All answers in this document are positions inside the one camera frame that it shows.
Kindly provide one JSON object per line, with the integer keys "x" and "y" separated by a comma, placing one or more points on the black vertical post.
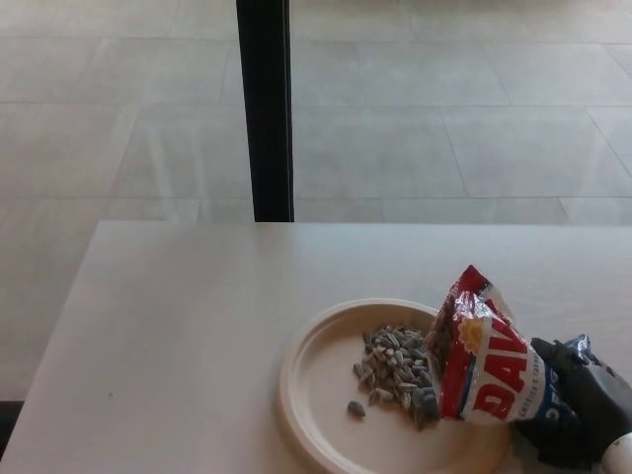
{"x": 266, "y": 108}

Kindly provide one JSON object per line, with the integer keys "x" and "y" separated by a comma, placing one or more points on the red white sunflower seed bag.
{"x": 489, "y": 375}

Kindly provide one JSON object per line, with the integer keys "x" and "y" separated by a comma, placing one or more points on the single sunflower seed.
{"x": 356, "y": 408}

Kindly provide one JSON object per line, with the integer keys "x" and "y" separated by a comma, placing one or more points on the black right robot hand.
{"x": 592, "y": 410}

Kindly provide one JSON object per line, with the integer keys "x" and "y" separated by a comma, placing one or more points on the beige round paper plate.
{"x": 326, "y": 424}

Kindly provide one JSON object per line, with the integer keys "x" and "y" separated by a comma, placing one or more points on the pile of sunflower seeds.
{"x": 395, "y": 365}

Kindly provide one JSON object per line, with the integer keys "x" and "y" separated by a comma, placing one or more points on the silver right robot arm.
{"x": 621, "y": 454}

